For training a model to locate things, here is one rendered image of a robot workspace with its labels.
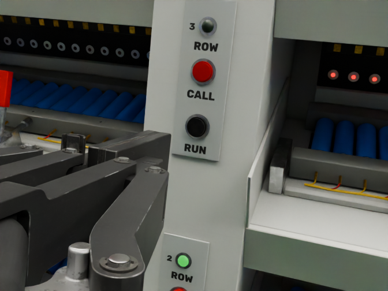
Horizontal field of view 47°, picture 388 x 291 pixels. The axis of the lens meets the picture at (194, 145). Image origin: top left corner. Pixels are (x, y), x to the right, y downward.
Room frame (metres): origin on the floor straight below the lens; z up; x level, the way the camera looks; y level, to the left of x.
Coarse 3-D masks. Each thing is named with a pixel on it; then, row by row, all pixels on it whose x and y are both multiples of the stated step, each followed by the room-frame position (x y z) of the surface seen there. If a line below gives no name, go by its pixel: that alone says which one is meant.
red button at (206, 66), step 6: (198, 66) 0.35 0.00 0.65; (204, 66) 0.34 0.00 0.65; (210, 66) 0.34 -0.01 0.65; (192, 72) 0.35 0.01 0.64; (198, 72) 0.35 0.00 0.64; (204, 72) 0.34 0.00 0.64; (210, 72) 0.34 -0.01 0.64; (198, 78) 0.35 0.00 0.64; (204, 78) 0.34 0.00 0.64; (210, 78) 0.35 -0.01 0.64
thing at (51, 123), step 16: (16, 112) 0.48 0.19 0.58; (32, 112) 0.47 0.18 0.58; (48, 112) 0.47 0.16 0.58; (64, 112) 0.47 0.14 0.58; (32, 128) 0.47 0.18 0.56; (48, 128) 0.47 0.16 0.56; (64, 128) 0.46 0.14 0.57; (80, 128) 0.45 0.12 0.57; (96, 128) 0.45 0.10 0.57; (112, 128) 0.44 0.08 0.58; (128, 128) 0.44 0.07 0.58
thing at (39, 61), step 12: (0, 60) 0.61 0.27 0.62; (12, 60) 0.60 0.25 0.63; (24, 60) 0.59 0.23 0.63; (36, 60) 0.59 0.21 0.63; (48, 60) 0.58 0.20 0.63; (60, 60) 0.57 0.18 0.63; (72, 60) 0.57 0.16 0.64; (84, 60) 0.57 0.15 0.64; (84, 72) 0.57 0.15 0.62; (96, 72) 0.56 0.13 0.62; (108, 72) 0.56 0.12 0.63; (120, 72) 0.55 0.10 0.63; (132, 72) 0.55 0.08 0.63; (144, 72) 0.54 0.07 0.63; (24, 132) 0.48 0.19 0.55; (60, 144) 0.46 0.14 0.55
